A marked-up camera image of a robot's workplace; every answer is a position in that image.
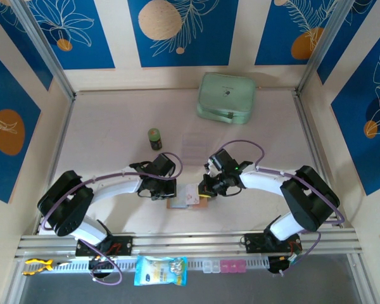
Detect white floral card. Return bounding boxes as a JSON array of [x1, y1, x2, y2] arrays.
[[184, 184, 200, 207]]

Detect tan leather card holder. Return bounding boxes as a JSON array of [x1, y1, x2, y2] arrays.
[[166, 182, 210, 210]]

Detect green labelled bottle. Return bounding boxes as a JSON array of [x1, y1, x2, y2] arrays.
[[148, 127, 163, 151]]

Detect clear pill box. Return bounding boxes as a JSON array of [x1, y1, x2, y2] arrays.
[[202, 260, 221, 274]]

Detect pink pill box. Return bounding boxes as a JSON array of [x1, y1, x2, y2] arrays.
[[220, 259, 246, 274]]

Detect blue snack packet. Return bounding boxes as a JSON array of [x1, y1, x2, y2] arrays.
[[133, 255, 189, 288]]

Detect mint green zipper pouch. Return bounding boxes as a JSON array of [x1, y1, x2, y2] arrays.
[[195, 72, 257, 125]]

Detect yellow black pliers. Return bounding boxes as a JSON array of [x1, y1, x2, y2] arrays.
[[22, 258, 72, 276]]

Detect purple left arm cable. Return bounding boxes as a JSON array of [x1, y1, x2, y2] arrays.
[[41, 151, 185, 288]]

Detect long aluminium base rail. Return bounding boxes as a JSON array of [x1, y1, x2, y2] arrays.
[[14, 229, 365, 261]]

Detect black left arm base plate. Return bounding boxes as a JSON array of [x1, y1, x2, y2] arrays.
[[75, 236, 134, 257]]

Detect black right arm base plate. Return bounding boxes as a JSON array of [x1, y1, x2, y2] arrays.
[[244, 232, 303, 254]]

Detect grey slotted cable duct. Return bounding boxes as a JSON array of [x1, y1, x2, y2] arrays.
[[22, 256, 270, 274]]

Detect aluminium side rail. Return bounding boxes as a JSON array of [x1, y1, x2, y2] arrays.
[[34, 94, 76, 236], [291, 90, 349, 229]]

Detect black cable clamp bracket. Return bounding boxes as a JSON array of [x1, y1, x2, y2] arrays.
[[267, 255, 293, 276]]

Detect aluminium corner post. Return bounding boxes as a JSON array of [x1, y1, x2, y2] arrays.
[[11, 0, 77, 99], [297, 0, 352, 96]]

